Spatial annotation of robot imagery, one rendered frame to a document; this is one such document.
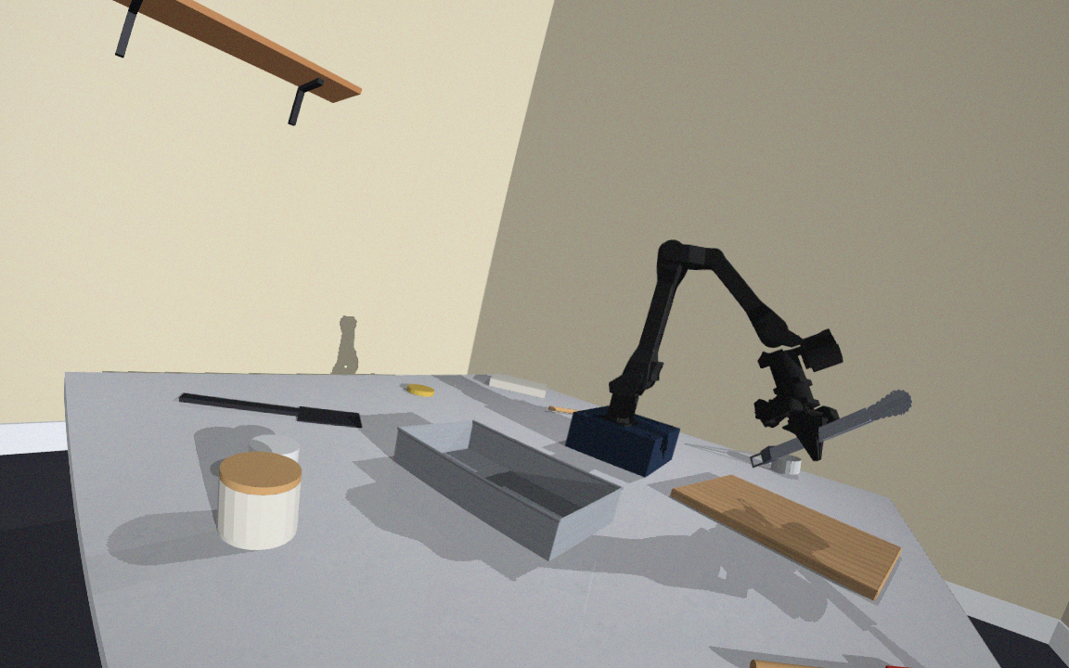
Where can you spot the wooden board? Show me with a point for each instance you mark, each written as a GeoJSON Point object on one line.
{"type": "Point", "coordinates": [843, 553]}

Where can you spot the grey cylindrical container with tan lid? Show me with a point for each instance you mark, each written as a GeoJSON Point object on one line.
{"type": "Point", "coordinates": [258, 500]}

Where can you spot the wooden stick with red block end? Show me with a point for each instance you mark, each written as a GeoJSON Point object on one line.
{"type": "Point", "coordinates": [765, 664]}

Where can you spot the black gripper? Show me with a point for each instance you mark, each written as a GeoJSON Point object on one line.
{"type": "Point", "coordinates": [797, 404]}

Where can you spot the white cylinder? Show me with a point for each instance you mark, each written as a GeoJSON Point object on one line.
{"type": "Point", "coordinates": [282, 445]}

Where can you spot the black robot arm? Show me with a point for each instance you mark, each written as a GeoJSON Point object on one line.
{"type": "Point", "coordinates": [674, 260]}

